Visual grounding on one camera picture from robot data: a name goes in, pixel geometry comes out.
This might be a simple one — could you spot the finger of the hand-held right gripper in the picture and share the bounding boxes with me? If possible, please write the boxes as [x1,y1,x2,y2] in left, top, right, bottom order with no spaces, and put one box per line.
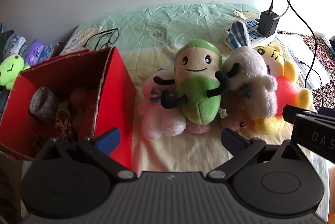
[282,104,321,125]

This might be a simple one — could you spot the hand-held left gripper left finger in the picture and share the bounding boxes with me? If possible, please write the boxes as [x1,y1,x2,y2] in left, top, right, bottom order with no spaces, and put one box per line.
[39,128,137,179]

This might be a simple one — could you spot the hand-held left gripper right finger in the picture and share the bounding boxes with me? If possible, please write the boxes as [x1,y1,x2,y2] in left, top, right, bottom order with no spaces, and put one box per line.
[205,128,311,180]

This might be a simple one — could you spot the yellow tiger plush toy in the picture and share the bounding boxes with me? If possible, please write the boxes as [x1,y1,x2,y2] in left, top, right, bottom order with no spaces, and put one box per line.
[253,45,313,136]

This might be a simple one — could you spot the pink white plush toy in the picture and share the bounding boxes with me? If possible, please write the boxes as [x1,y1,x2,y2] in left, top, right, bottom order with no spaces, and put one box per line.
[137,68,211,139]

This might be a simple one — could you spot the green bean plush toy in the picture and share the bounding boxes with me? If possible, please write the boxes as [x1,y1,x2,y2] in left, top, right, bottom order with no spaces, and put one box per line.
[153,39,231,125]

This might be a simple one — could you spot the red cardboard box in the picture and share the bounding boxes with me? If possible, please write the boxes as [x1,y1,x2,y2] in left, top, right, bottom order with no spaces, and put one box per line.
[0,47,137,169]

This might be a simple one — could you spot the white bunny plush checked ears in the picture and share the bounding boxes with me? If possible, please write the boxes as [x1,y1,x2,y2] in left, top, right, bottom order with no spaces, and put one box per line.
[224,20,278,120]

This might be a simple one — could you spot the small brown pink plush toy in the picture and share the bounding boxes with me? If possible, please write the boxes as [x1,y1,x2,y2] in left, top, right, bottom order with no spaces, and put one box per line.
[220,95,255,132]

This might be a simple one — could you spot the floral patterned cloth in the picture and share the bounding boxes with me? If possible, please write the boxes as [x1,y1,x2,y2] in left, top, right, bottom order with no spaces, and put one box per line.
[54,102,79,143]

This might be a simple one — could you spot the printed paper sheets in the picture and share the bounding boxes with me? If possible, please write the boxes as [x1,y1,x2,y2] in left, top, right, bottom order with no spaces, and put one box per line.
[277,31,331,90]

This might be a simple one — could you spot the dark patterned blanket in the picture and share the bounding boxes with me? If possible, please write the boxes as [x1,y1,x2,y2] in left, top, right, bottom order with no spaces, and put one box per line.
[277,31,335,115]

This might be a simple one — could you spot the black charger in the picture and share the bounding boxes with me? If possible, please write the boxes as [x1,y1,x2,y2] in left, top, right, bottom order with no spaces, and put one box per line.
[257,10,278,38]

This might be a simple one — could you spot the white power strip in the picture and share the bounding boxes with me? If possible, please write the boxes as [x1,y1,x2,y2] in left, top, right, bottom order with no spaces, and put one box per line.
[222,17,278,50]

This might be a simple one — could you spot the blue patterned pouch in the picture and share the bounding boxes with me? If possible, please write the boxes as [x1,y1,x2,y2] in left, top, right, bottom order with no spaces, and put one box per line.
[39,41,63,60]

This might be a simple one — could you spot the black eyeglasses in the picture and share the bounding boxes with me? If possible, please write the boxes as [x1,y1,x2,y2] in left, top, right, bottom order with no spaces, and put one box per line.
[83,28,119,50]

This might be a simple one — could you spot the purple pencil case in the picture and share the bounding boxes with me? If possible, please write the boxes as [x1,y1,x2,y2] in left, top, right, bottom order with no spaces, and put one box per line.
[25,39,44,65]

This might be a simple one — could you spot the bright green frog plush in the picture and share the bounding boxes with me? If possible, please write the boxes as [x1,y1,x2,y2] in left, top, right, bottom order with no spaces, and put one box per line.
[0,54,31,91]

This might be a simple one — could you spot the blue floral pouch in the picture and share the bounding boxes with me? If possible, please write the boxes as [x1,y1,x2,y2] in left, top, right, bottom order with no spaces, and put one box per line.
[4,34,27,57]

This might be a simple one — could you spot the dark green cap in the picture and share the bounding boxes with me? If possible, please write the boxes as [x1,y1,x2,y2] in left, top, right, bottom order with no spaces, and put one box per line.
[0,29,14,53]

